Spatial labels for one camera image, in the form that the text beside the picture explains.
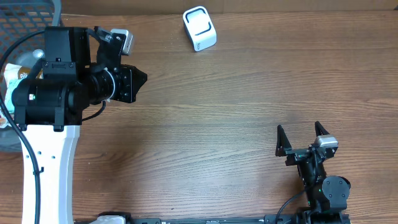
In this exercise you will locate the teal snack wrapper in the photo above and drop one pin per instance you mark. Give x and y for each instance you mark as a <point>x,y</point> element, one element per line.
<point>11,85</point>

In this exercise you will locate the silver capped yellow drink bottle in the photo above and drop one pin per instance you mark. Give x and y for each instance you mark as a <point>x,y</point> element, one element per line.
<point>28,59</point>

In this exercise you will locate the dark grey plastic basket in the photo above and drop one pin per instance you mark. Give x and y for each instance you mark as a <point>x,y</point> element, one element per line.
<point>22,17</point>

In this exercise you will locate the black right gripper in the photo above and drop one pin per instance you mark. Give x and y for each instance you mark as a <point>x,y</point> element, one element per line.
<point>296,155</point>

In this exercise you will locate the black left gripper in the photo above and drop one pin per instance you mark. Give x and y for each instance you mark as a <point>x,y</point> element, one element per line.
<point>127,92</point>

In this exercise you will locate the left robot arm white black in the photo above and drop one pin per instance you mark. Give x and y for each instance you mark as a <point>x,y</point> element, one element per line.
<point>81,67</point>

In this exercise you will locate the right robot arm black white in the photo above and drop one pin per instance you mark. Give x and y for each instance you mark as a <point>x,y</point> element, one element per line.
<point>326,195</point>

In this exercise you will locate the white barcode scanner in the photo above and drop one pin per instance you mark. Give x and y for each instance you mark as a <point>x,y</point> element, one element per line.
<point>199,28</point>

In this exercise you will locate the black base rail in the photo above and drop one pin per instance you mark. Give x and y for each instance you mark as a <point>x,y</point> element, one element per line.
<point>121,217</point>

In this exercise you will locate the brown pantree snack bag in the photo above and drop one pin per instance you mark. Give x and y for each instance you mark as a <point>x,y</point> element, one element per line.
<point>14,72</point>

